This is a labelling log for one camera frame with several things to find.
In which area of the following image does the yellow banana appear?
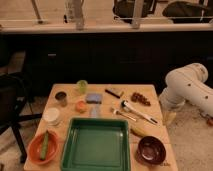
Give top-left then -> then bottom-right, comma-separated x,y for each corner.
130,125 -> 146,137

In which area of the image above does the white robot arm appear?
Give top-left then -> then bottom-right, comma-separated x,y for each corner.
159,63 -> 213,125

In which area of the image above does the green plastic tray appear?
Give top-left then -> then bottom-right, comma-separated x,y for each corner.
60,118 -> 131,171

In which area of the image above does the wooden table board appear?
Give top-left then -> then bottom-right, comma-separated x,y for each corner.
24,84 -> 178,171

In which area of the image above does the dark red bowl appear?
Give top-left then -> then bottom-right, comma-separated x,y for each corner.
135,136 -> 166,165

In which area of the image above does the small wooden brush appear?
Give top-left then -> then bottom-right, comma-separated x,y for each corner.
111,108 -> 137,122

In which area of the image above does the grey plastic scraper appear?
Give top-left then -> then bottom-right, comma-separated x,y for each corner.
90,105 -> 100,118

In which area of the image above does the blue sponge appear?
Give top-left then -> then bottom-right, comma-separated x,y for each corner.
86,93 -> 102,104

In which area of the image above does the green plastic cup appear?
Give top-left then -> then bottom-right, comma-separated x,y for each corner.
77,80 -> 88,94

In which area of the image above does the dark metal cup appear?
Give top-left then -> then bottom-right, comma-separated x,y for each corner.
55,91 -> 67,107

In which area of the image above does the green cucumber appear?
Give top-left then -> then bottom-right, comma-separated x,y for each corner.
40,131 -> 49,160

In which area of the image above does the orange bowl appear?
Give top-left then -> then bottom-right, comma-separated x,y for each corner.
28,131 -> 59,165

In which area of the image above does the black office chair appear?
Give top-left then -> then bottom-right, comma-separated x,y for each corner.
0,74 -> 42,163

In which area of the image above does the white handled utensil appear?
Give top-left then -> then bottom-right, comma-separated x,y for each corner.
121,100 -> 157,124

